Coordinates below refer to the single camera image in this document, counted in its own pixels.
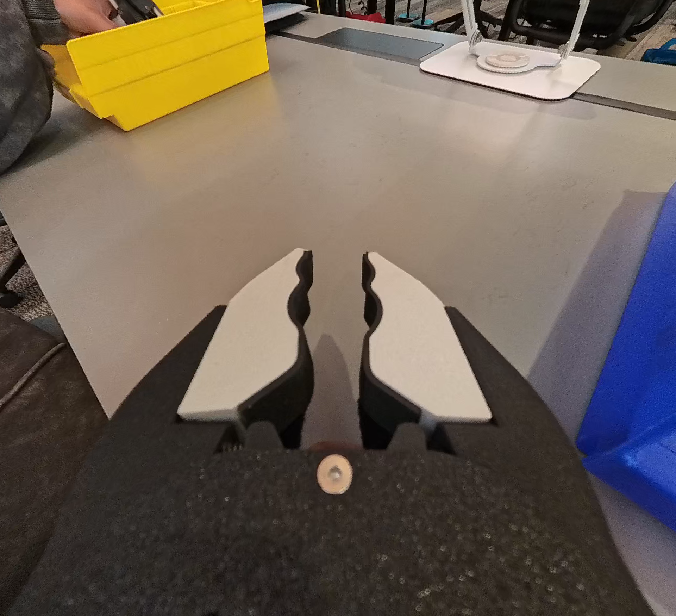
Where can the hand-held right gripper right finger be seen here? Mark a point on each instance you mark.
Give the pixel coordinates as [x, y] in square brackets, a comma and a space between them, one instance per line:
[422, 357]

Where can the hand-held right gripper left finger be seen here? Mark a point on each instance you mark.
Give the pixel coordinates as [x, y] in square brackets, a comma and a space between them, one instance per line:
[248, 357]

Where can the yellow plastic bin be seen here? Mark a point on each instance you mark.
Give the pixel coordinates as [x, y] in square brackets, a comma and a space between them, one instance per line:
[185, 61]

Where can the blue plastic bin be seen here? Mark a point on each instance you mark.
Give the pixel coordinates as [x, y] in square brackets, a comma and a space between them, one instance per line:
[639, 389]

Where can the person's left hand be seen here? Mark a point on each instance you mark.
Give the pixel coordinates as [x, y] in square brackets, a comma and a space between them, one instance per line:
[79, 8]

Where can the white flat sheet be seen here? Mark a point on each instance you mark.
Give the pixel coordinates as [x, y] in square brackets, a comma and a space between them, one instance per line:
[285, 12]

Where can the red object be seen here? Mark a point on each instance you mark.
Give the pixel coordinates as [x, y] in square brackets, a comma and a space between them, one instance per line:
[367, 18]

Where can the white tablet stand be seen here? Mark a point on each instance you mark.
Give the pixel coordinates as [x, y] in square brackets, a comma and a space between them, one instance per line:
[554, 80]

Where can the black office chair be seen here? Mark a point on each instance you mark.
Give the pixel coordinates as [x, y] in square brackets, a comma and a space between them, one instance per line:
[607, 13]
[475, 3]

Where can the blue bag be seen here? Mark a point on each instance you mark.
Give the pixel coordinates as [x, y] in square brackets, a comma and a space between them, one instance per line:
[660, 53]

